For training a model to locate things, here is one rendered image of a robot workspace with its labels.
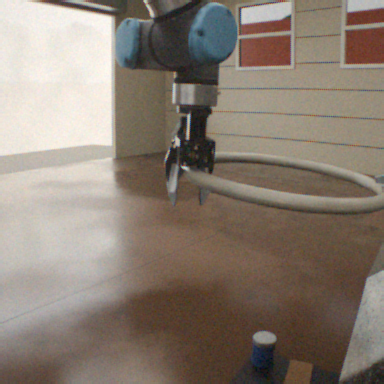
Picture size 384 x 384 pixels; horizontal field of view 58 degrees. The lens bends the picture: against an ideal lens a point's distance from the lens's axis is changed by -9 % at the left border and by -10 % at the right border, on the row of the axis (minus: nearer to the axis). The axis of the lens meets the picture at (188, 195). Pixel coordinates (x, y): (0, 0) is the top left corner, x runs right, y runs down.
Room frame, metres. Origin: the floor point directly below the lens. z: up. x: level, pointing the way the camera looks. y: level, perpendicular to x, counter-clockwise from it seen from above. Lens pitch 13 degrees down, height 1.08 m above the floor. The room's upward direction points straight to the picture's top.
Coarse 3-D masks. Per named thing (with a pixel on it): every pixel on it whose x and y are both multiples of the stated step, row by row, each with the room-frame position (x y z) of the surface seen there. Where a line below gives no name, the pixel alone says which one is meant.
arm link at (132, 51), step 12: (120, 24) 0.67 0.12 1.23; (132, 24) 0.63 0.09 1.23; (144, 24) 0.64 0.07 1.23; (120, 36) 0.67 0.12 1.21; (132, 36) 0.63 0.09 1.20; (144, 36) 0.62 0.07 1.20; (120, 48) 0.67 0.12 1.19; (132, 48) 0.63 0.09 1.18; (144, 48) 0.63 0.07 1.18; (120, 60) 0.67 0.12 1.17; (132, 60) 0.64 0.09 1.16; (144, 60) 0.65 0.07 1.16
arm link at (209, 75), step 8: (216, 64) 0.75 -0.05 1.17; (176, 72) 0.75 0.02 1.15; (184, 72) 0.74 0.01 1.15; (192, 72) 0.73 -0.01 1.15; (200, 72) 0.73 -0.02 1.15; (208, 72) 0.73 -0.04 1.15; (216, 72) 0.75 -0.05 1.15; (176, 80) 0.75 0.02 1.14; (184, 80) 0.74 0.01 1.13; (192, 80) 0.73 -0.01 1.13; (200, 80) 0.73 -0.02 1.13; (208, 80) 0.74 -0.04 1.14; (216, 80) 0.75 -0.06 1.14
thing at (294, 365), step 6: (294, 360) 1.32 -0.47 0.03; (294, 366) 1.28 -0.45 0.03; (300, 366) 1.28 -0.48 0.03; (306, 366) 1.27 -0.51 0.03; (312, 366) 1.27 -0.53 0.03; (288, 372) 1.24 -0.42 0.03; (294, 372) 1.24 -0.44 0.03; (300, 372) 1.24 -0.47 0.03; (306, 372) 1.24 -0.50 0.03; (288, 378) 1.21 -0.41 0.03; (294, 378) 1.20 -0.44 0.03; (300, 378) 1.20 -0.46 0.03; (306, 378) 1.20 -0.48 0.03
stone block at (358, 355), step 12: (372, 276) 0.66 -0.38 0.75; (372, 288) 0.64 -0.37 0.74; (372, 300) 0.62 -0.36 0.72; (360, 312) 0.62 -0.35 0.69; (372, 312) 0.59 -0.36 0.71; (360, 324) 0.60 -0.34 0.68; (372, 324) 0.57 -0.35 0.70; (360, 336) 0.58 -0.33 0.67; (372, 336) 0.55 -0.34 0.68; (348, 348) 0.58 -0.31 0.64; (360, 348) 0.56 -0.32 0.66; (372, 348) 0.54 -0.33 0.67; (348, 360) 0.56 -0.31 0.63; (360, 360) 0.54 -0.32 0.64; (372, 360) 0.52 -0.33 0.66; (348, 372) 0.54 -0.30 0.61; (360, 372) 0.52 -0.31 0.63; (372, 372) 0.50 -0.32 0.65
